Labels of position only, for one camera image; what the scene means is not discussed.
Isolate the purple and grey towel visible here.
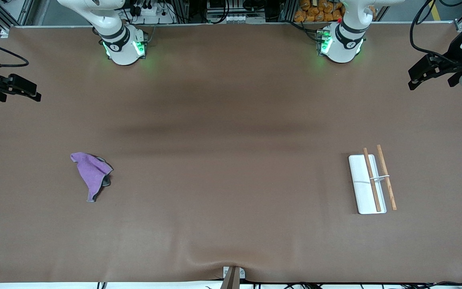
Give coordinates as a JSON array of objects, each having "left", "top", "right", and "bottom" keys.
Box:
[{"left": 70, "top": 152, "right": 114, "bottom": 202}]

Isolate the white rack with wooden bars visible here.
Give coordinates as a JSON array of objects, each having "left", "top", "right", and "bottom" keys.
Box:
[{"left": 348, "top": 144, "right": 397, "bottom": 215}]

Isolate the pile of orange items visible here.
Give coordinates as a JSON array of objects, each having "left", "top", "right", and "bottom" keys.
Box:
[{"left": 294, "top": 0, "right": 346, "bottom": 22}]

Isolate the white terminal block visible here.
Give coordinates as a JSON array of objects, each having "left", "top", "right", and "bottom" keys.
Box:
[{"left": 225, "top": 14, "right": 265, "bottom": 24}]

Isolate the brown table mat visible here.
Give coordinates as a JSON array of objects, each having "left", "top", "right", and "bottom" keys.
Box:
[{"left": 0, "top": 22, "right": 462, "bottom": 283}]

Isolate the grey bracket with brown post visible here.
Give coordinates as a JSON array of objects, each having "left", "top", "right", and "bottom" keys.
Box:
[{"left": 220, "top": 266, "right": 246, "bottom": 289}]

